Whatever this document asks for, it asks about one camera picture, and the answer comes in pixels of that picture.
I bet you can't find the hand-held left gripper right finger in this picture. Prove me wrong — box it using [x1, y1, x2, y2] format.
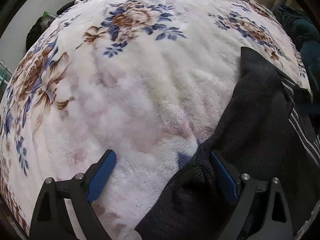
[209, 150, 294, 240]

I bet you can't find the floral fleece blanket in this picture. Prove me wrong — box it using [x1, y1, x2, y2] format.
[0, 0, 313, 240]

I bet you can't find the black bag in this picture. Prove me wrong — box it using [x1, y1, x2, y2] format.
[26, 17, 53, 53]

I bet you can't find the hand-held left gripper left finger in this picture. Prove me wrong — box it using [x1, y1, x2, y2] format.
[29, 149, 117, 240]

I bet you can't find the small white cloth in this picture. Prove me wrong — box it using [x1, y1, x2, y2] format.
[119, 229, 143, 240]

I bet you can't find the dark teal cloth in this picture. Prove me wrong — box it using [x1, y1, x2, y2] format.
[271, 4, 320, 90]

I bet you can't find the dark striped garment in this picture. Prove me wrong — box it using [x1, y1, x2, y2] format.
[275, 67, 320, 168]

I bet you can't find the black knitted garment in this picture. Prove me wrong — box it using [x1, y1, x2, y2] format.
[135, 46, 320, 240]

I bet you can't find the green wire hanger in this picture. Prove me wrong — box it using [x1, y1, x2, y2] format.
[0, 59, 13, 87]

